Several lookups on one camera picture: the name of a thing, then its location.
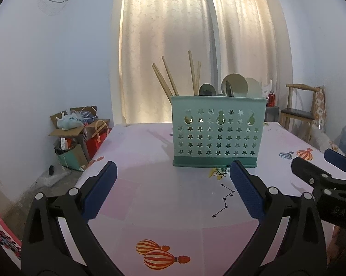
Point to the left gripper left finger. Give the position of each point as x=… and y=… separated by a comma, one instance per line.
x=44, y=249

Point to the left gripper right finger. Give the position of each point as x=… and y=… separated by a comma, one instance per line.
x=303, y=248

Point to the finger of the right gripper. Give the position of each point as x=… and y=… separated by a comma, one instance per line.
x=336, y=159
x=320, y=180

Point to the dark metal spoon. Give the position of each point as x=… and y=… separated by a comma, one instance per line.
x=207, y=89

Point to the person's right hand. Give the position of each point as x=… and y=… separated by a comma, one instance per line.
x=337, y=252

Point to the floral cushion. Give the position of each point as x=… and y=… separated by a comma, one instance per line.
x=320, y=109

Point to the wooden chair black seat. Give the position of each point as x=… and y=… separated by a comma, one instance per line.
x=300, y=106

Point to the grey metal cabinet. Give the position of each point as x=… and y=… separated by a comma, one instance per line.
x=272, y=113

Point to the red thermos bottle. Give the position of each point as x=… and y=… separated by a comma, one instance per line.
x=271, y=99

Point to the green paper bag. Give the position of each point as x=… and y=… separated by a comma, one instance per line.
x=73, y=159

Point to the green star-pattern utensil basket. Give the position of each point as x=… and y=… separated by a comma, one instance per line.
x=212, y=132

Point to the red paper bag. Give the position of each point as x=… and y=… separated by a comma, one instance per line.
x=95, y=137

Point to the cardboard box pile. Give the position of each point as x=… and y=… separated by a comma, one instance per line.
x=78, y=121

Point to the beige window curtain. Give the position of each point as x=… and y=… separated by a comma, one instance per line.
x=248, y=37

